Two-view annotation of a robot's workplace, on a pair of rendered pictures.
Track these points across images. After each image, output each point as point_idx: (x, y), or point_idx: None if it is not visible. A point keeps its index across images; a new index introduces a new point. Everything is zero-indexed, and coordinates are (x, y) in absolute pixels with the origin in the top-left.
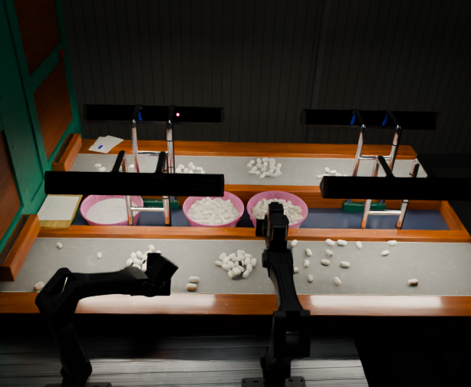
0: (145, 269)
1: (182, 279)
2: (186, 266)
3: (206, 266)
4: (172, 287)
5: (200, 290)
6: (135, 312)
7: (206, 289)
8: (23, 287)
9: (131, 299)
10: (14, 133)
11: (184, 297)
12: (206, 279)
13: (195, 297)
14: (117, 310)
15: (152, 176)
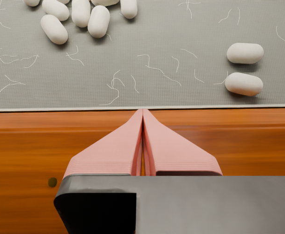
0: (82, 17)
1: (203, 49)
2: (206, 3)
3: (265, 1)
4: (175, 83)
5: (267, 94)
6: (60, 228)
7: None
8: None
9: (42, 162)
10: None
11: (237, 145)
12: (276, 50)
13: (280, 143)
14: None
15: None
